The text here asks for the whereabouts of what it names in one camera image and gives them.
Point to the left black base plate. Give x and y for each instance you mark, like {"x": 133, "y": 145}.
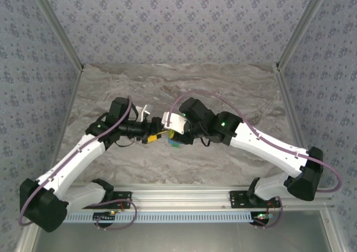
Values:
{"x": 115, "y": 205}

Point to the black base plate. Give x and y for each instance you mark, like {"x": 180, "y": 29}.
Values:
{"x": 115, "y": 205}
{"x": 237, "y": 200}

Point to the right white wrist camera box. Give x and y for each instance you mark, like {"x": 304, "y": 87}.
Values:
{"x": 175, "y": 122}

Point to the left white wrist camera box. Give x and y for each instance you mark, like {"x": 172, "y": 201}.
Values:
{"x": 145, "y": 110}

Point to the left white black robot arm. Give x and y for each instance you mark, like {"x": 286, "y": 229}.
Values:
{"x": 69, "y": 162}

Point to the right aluminium side rail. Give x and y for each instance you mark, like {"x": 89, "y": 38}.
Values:
{"x": 289, "y": 101}

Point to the aluminium mounting rail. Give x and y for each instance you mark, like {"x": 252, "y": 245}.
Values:
{"x": 181, "y": 197}

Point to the aluminium corner post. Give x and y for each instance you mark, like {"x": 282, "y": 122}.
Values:
{"x": 302, "y": 26}
{"x": 58, "y": 26}

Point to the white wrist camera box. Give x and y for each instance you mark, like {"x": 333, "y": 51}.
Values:
{"x": 175, "y": 122}
{"x": 145, "y": 110}

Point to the left aluminium side rail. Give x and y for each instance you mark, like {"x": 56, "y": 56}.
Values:
{"x": 71, "y": 97}

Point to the green two-by-two lego brick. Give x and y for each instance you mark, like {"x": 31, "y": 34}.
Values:
{"x": 177, "y": 145}

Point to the right aluminium corner post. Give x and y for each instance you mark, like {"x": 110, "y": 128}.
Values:
{"x": 302, "y": 26}

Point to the left aluminium corner post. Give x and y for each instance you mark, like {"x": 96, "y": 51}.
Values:
{"x": 58, "y": 26}

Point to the right black adapter board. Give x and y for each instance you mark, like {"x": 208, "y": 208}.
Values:
{"x": 262, "y": 216}

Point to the aluminium side rail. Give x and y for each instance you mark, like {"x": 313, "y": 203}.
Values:
{"x": 289, "y": 101}
{"x": 71, "y": 97}

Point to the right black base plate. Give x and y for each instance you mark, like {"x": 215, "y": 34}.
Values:
{"x": 237, "y": 200}

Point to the grey metal sheet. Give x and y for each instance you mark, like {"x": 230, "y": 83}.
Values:
{"x": 181, "y": 238}

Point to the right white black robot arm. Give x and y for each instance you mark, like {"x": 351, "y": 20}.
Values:
{"x": 265, "y": 143}

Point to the black adapter board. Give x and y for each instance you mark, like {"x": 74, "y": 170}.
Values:
{"x": 262, "y": 216}
{"x": 103, "y": 216}

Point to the left black adapter board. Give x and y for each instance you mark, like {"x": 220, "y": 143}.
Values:
{"x": 103, "y": 216}

